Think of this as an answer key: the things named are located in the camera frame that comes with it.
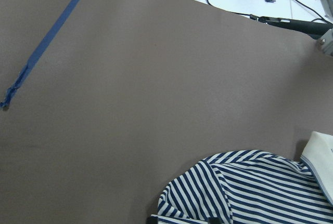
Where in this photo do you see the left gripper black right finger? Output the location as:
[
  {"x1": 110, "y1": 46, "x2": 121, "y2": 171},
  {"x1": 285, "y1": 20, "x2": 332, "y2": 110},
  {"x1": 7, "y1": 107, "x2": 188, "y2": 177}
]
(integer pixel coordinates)
[{"x1": 208, "y1": 217, "x2": 221, "y2": 224}]

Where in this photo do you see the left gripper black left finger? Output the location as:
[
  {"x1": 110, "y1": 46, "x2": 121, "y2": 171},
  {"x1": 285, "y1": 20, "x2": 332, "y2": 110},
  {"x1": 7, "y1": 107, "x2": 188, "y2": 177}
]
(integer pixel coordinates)
[{"x1": 149, "y1": 216, "x2": 159, "y2": 224}]

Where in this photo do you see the blue white striped polo shirt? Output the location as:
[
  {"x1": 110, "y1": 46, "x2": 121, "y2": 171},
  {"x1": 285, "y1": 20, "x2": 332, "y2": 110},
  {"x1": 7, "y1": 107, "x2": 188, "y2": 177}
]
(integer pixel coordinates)
[{"x1": 152, "y1": 131, "x2": 332, "y2": 223}]

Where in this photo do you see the black tool on table edge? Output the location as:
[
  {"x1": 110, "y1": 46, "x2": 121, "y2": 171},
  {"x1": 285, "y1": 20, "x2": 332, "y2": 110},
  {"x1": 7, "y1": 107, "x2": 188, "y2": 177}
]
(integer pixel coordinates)
[{"x1": 250, "y1": 15, "x2": 332, "y2": 39}]

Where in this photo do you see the aluminium frame post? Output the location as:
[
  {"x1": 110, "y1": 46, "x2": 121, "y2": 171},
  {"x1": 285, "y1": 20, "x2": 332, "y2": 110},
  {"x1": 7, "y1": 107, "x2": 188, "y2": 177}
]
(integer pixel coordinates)
[{"x1": 318, "y1": 0, "x2": 332, "y2": 56}]

